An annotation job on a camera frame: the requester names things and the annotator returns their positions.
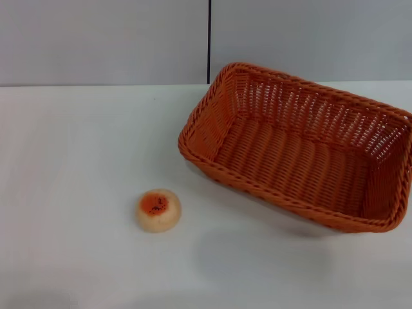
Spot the round bun with orange centre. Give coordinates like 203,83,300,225
135,189,182,233

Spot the orange woven rectangular basket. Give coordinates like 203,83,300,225
177,62,412,233

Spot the dark vertical wall seam strip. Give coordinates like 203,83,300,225
207,0,213,86

